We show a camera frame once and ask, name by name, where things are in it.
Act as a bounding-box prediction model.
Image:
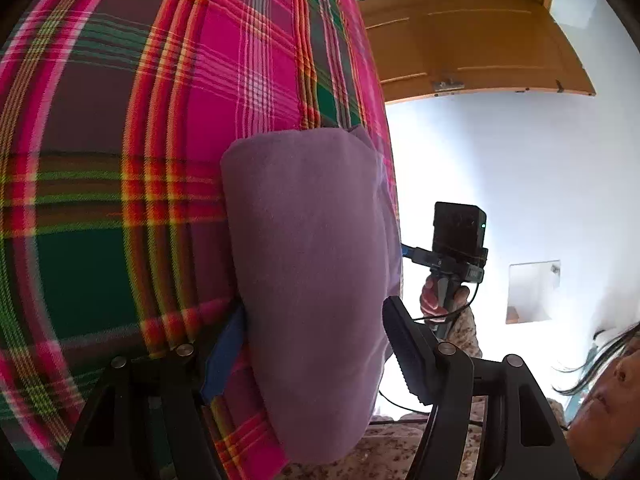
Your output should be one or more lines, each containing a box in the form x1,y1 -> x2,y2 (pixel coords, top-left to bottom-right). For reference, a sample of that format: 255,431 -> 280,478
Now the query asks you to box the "purple fleece sweater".
221,127 -> 401,465

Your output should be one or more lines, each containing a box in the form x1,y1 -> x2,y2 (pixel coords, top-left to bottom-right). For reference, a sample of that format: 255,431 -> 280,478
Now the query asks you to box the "right floral sleeve forearm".
446,308 -> 483,359

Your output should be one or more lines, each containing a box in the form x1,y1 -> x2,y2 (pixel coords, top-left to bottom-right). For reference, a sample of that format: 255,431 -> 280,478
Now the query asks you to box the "person's right hand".
420,275 -> 470,323

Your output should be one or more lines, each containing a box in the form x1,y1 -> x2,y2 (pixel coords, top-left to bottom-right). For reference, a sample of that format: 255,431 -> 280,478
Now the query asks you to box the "person's head with dark hair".
559,324 -> 639,479

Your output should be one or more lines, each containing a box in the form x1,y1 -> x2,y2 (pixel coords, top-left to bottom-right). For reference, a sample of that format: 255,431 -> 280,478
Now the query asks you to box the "wooden door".
359,0 -> 596,103

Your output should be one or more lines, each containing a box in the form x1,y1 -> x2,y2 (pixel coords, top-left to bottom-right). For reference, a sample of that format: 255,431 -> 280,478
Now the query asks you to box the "pink plaid bed cover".
1,0 -> 393,479

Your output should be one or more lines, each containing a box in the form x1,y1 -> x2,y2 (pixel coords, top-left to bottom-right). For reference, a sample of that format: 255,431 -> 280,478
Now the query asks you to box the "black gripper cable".
376,278 -> 484,413

